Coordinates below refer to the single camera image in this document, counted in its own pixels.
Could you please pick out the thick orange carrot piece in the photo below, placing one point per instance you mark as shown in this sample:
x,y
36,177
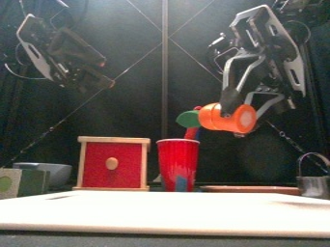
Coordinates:
x,y
241,122

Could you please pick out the flat brown tray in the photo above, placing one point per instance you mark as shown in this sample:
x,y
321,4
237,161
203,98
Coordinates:
x,y
249,190

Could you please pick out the red wooden drawer box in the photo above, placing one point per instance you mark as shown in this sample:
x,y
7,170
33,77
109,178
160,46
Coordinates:
x,y
113,167

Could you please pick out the small metal bucket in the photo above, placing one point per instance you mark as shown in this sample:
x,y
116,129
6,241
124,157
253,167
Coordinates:
x,y
313,186

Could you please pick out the red plastic cup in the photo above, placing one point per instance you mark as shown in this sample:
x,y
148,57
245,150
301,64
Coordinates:
x,y
178,164

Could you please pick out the pale blue bowl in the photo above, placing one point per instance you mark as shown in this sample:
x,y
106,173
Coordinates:
x,y
52,172

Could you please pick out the cube block with green circle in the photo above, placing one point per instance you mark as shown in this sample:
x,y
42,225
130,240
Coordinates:
x,y
13,183

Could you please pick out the white cutting board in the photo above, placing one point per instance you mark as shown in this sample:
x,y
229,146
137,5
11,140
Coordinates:
x,y
172,212

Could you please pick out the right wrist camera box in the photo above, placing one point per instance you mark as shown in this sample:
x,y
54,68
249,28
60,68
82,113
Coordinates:
x,y
224,54

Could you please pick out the vertical metal frame pole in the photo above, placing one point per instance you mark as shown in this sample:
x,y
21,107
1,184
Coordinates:
x,y
165,80

